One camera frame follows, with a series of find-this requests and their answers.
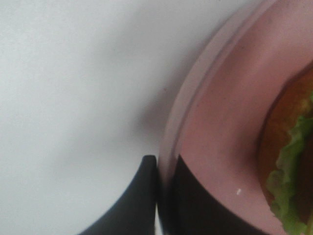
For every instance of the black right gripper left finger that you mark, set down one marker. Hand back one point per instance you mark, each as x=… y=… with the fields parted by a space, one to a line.
x=134 y=212

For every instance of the toy hamburger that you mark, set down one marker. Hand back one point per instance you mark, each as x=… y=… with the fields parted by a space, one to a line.
x=285 y=157

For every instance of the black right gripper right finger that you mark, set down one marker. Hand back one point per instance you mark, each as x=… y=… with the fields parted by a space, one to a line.
x=218 y=201

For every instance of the pink round plate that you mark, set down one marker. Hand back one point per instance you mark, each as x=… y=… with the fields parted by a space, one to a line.
x=221 y=109

